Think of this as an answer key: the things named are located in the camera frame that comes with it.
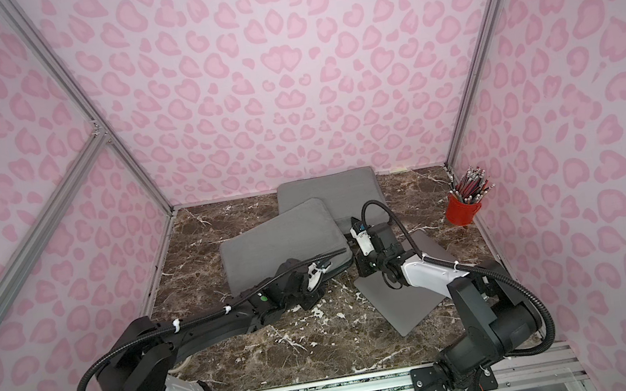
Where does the right black corrugated cable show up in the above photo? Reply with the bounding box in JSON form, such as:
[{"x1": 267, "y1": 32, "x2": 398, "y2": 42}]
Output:
[{"x1": 357, "y1": 175, "x2": 560, "y2": 379}]

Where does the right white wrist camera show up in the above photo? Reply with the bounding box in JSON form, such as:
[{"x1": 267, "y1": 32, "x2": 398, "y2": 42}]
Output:
[{"x1": 350, "y1": 220, "x2": 375, "y2": 257}]

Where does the red pen cup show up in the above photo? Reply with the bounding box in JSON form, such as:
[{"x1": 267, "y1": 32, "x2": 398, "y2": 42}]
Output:
[{"x1": 445, "y1": 193, "x2": 482, "y2": 227}]

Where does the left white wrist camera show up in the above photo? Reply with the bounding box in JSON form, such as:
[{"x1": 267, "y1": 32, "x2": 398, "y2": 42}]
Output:
[{"x1": 305, "y1": 260, "x2": 331, "y2": 293}]

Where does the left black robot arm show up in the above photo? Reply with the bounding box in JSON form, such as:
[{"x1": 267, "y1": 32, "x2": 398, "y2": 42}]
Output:
[{"x1": 91, "y1": 254, "x2": 334, "y2": 391}]

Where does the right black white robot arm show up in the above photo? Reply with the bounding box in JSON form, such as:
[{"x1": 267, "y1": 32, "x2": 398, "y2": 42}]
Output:
[{"x1": 351, "y1": 225, "x2": 555, "y2": 391}]

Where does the bundle of pens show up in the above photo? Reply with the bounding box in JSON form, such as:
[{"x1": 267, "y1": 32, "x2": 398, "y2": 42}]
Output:
[{"x1": 450, "y1": 167, "x2": 493, "y2": 206}]

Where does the grey laptop bag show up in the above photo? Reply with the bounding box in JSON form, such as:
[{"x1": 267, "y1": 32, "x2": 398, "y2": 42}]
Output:
[
  {"x1": 277, "y1": 166, "x2": 387, "y2": 236},
  {"x1": 220, "y1": 198, "x2": 353, "y2": 295}
]

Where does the black laptop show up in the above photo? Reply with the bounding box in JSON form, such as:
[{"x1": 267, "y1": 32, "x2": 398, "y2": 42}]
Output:
[{"x1": 354, "y1": 230, "x2": 468, "y2": 337}]

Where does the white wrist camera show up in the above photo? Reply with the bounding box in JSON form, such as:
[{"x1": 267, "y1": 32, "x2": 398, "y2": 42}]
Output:
[
  {"x1": 350, "y1": 220, "x2": 375, "y2": 257},
  {"x1": 305, "y1": 260, "x2": 331, "y2": 293}
]

